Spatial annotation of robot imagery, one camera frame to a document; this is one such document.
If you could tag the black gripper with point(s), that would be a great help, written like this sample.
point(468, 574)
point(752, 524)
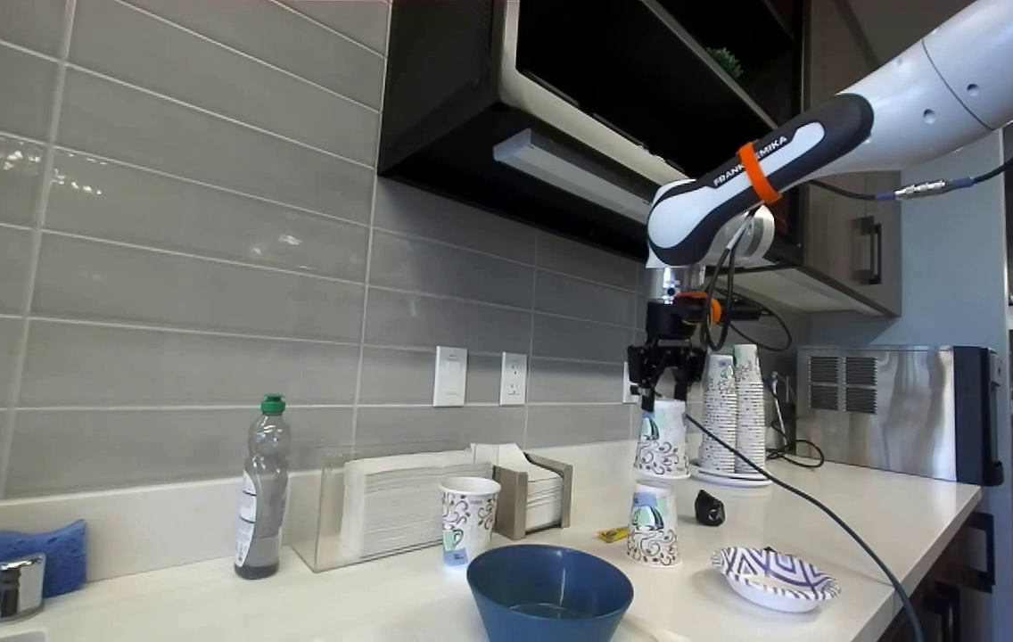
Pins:
point(666, 355)

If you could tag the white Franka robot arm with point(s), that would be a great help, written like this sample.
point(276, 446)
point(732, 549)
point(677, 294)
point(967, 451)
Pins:
point(948, 85)

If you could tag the tall stack of paper cups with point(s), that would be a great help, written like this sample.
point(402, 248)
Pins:
point(752, 412)
point(720, 414)

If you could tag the clear plastic container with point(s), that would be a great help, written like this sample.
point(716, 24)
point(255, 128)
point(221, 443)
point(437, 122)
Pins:
point(388, 505)

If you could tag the small black object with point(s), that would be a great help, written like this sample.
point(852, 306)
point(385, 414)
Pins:
point(712, 507)

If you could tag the white paper napkins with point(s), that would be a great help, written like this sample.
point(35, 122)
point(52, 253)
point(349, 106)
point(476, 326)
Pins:
point(548, 494)

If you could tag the brown napkin holder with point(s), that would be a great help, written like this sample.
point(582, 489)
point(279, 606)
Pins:
point(511, 502)

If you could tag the blue white patterned paper bowl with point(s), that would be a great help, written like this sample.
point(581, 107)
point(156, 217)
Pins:
point(775, 577)

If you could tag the dark blue bowl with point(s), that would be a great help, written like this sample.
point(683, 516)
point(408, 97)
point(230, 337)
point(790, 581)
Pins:
point(548, 594)

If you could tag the under-cabinet light bar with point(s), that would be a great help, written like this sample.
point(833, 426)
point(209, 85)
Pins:
point(565, 173)

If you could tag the clear bottle with green cap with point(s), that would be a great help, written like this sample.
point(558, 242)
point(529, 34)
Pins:
point(260, 502)

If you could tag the small chrome metal fixture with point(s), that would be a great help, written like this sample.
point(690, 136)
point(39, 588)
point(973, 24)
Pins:
point(14, 591)

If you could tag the black wrist camera orange mount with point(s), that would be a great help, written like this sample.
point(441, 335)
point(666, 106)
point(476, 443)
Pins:
point(704, 312)

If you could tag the white wall outlet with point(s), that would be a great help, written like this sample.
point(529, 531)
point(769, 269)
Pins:
point(450, 377)
point(511, 379)

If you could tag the brown wall cabinet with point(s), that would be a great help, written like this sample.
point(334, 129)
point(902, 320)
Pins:
point(841, 253)

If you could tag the dark wall cabinet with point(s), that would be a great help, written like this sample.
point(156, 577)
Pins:
point(449, 85)

